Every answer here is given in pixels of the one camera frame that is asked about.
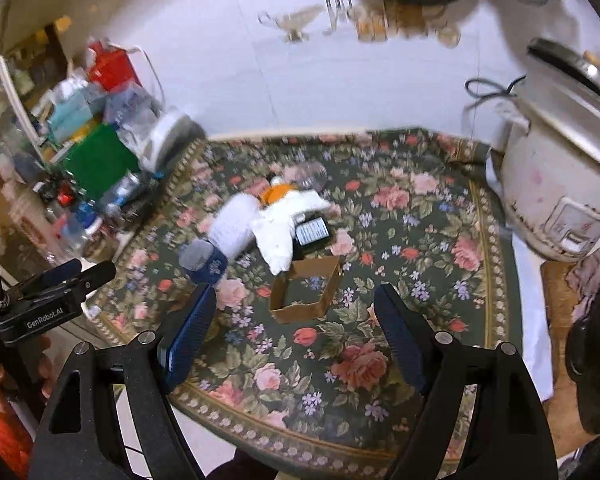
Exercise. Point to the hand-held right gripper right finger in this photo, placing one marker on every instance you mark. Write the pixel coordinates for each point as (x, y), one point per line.
(397, 340)

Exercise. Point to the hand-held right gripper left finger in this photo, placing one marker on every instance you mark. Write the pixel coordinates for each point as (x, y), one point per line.
(190, 330)

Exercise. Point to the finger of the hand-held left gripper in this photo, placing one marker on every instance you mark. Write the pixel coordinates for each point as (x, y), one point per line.
(60, 272)
(97, 274)

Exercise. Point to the plastic bottle with white label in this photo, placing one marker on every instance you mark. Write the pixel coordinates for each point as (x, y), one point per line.
(230, 230)

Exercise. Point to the person's left forearm orange sleeve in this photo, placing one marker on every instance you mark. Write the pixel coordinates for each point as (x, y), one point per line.
(2, 435)

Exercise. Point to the clutter of small containers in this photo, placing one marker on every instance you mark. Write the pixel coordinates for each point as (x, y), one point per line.
(80, 220)

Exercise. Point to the small open cardboard box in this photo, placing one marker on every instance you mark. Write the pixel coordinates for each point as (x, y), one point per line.
(300, 312)

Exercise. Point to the green box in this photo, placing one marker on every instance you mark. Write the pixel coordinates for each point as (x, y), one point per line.
(100, 162)

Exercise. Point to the crumpled white tissue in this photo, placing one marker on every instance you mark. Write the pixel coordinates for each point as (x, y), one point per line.
(275, 232)

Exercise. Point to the white table liner sheet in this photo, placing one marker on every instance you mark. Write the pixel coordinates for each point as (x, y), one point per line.
(532, 310)

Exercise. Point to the teal packet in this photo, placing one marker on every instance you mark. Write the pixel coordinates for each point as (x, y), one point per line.
(70, 120)

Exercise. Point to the white plastic appliance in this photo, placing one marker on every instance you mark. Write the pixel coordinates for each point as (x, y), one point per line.
(167, 135)

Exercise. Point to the clear bottle with orange label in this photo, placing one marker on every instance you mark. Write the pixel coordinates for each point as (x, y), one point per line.
(278, 192)

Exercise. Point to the green floral tablecloth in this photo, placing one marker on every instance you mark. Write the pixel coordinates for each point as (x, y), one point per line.
(340, 185)

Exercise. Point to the clear plastic bag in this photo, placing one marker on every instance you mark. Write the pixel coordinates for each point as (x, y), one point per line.
(130, 110)

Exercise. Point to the black bag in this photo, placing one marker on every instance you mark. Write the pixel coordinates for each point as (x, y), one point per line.
(597, 360)

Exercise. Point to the grey crumpled paper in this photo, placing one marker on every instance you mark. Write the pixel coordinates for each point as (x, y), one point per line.
(592, 275)

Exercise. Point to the red bag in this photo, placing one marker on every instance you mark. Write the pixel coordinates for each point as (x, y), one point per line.
(112, 67)

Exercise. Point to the white rice cooker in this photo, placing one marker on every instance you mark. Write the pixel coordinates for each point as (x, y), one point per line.
(545, 175)

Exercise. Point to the small clear glass jar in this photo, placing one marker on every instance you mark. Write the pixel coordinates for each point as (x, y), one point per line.
(449, 35)

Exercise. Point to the amber glass jar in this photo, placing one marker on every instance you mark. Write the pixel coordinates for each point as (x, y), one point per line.
(371, 25)

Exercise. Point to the glass gravy boat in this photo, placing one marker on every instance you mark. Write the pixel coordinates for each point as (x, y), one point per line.
(295, 17)

